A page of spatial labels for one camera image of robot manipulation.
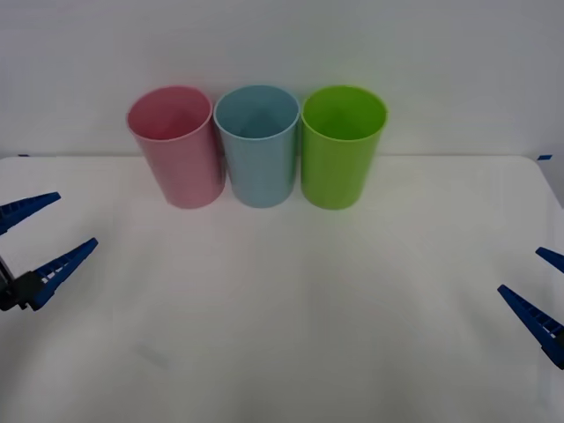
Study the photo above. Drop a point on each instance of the pale blue plastic bin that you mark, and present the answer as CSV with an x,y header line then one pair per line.
x,y
260,163

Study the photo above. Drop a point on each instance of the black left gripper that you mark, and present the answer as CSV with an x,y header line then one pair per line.
x,y
5,284

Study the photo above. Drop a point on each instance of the pink plastic bin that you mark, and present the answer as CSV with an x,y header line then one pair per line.
x,y
185,172

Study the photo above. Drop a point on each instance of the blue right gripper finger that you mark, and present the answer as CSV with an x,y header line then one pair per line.
x,y
535,319
554,260

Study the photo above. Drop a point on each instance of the green plastic bin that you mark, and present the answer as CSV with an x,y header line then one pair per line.
x,y
339,172

